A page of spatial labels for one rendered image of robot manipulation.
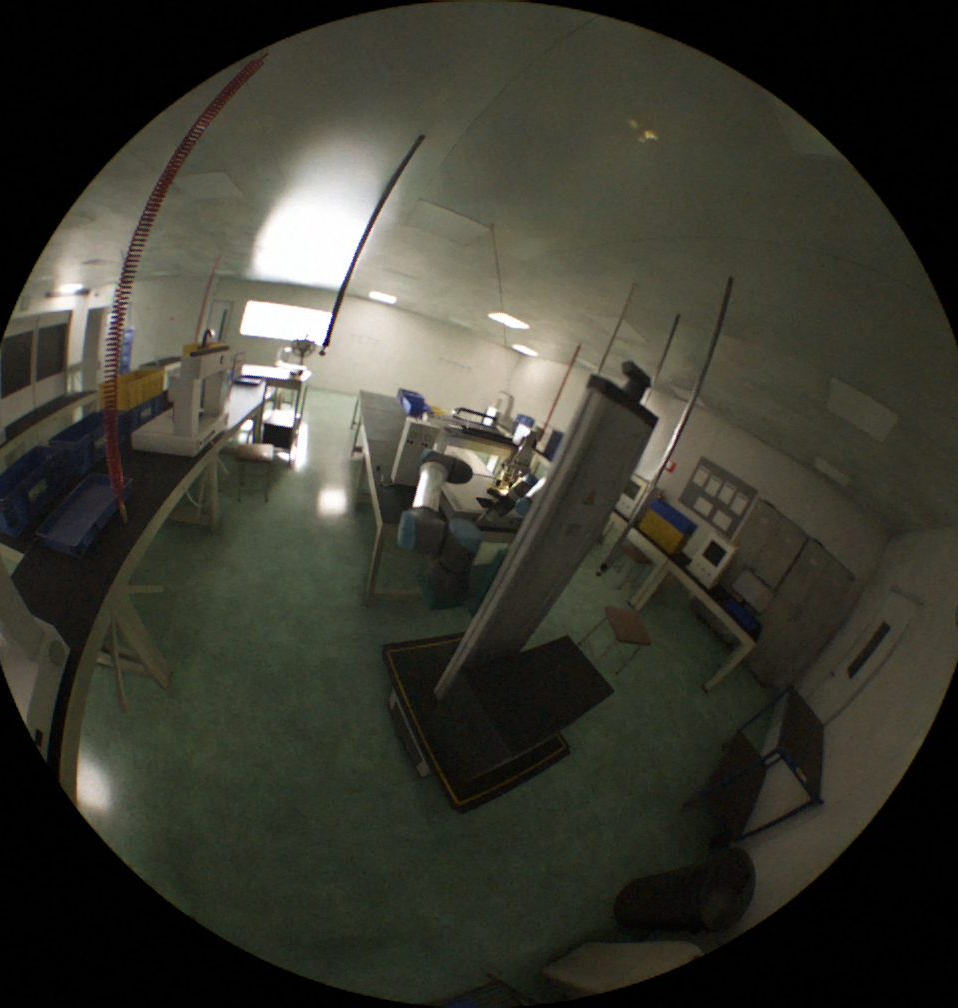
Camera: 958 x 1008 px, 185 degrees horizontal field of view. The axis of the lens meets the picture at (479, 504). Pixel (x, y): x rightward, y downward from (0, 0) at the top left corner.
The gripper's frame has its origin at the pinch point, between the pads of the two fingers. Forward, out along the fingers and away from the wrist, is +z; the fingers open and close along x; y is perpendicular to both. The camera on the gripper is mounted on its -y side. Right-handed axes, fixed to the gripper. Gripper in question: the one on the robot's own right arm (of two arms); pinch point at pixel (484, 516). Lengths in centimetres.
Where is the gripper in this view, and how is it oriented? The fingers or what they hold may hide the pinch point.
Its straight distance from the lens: 160.1
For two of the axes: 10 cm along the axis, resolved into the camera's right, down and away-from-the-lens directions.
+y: 6.1, 7.8, -1.0
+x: 4.8, -2.7, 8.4
